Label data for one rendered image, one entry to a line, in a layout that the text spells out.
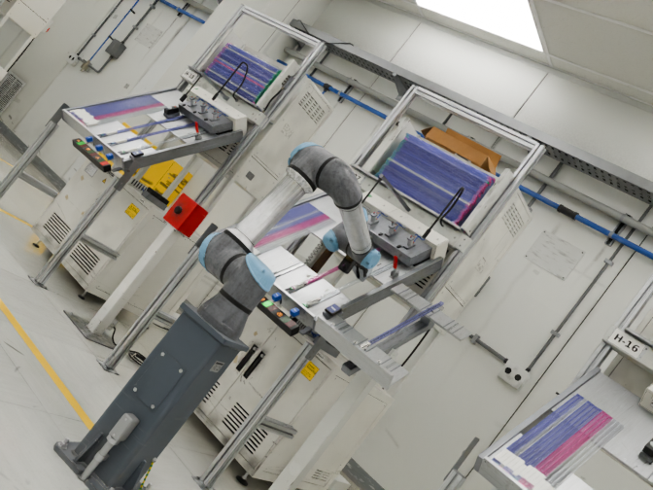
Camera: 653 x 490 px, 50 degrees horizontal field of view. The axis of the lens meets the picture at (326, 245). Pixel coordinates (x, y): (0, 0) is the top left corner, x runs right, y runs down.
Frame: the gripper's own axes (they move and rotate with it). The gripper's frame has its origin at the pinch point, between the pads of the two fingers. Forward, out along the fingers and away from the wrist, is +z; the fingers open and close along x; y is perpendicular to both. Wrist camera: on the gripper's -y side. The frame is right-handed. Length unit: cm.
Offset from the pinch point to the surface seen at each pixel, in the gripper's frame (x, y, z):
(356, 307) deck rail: -10.0, -11.3, -0.2
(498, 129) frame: 9, 96, -16
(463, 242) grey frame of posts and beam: -13, 48, 6
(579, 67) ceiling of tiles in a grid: 65, 257, 48
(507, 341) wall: -1, 109, 141
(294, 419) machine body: -9, -48, 38
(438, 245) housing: -8.2, 37.8, 3.2
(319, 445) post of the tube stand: -36, -55, 16
